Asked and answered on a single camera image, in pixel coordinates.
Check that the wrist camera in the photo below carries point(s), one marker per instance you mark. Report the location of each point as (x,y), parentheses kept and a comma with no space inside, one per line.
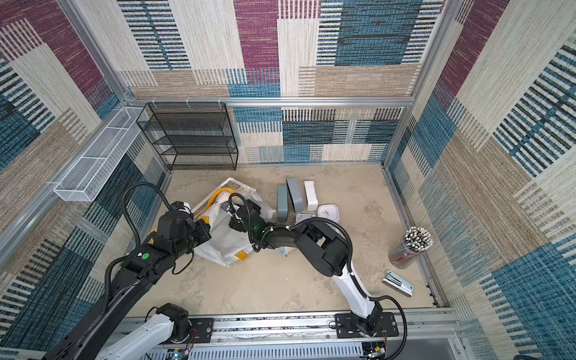
(225,206)
(181,206)

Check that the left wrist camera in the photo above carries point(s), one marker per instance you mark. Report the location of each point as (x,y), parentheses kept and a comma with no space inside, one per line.
(181,206)

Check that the yellow calculator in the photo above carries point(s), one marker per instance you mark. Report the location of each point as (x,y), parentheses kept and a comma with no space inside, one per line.
(151,236)

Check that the small white gadget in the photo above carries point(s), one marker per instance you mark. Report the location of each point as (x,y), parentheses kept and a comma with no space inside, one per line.
(302,217)

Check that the cup of pencils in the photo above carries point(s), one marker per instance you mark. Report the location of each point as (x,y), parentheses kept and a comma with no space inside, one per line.
(415,242)

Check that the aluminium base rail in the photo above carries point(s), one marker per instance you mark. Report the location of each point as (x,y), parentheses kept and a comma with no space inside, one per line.
(424,333)

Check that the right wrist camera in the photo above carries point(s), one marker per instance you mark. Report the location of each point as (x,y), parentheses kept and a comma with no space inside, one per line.
(225,206)

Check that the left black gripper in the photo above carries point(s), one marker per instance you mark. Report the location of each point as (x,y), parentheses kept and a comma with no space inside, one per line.
(205,232)

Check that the black mesh shelf rack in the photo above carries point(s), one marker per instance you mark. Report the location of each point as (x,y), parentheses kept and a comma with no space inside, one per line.
(190,136)

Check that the white wire mesh basket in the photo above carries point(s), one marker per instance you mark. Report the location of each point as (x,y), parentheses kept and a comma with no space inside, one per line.
(89,174)

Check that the white square alarm clock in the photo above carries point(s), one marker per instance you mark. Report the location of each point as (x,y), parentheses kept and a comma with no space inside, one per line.
(329,211)

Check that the teal digital clock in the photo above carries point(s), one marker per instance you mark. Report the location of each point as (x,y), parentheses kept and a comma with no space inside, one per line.
(282,203)

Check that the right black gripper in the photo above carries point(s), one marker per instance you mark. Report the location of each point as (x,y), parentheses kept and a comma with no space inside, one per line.
(243,216)

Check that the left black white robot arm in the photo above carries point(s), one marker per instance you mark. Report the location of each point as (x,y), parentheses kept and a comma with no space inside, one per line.
(128,278)

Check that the grey white device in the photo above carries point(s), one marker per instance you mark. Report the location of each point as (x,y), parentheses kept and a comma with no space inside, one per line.
(295,195)

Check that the white cube digital clock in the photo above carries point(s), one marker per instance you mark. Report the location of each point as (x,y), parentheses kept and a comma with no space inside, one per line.
(311,195)

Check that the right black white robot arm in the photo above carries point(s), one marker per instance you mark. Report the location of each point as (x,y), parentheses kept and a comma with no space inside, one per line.
(326,245)

